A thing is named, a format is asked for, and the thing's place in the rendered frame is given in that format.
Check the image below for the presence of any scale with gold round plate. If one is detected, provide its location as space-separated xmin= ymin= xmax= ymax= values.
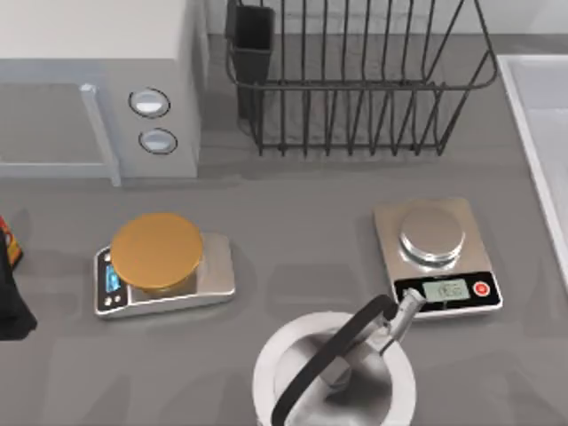
xmin=93 ymin=212 xmax=237 ymax=320

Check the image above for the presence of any microwave knob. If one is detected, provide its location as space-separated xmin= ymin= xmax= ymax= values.
xmin=138 ymin=127 xmax=179 ymax=156
xmin=128 ymin=86 xmax=172 ymax=120

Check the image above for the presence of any scale with silver round plate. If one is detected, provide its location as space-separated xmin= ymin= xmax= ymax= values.
xmin=372 ymin=197 xmax=504 ymax=320

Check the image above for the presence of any black cutlery holder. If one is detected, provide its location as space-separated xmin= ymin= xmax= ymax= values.
xmin=225 ymin=0 xmax=276 ymax=85

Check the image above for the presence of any pale microwave oven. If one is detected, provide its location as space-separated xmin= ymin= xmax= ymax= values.
xmin=0 ymin=0 xmax=209 ymax=187

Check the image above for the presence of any red and orange box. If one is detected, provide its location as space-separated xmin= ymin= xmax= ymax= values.
xmin=0 ymin=216 xmax=24 ymax=270

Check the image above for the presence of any black wire dish rack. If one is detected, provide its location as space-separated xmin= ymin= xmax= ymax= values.
xmin=225 ymin=0 xmax=498 ymax=158

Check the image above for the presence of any silver kettle with black handle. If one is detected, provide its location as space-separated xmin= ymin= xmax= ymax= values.
xmin=252 ymin=287 xmax=426 ymax=426

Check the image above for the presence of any microwave door handle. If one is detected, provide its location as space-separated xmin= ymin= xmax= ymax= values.
xmin=79 ymin=83 xmax=122 ymax=187

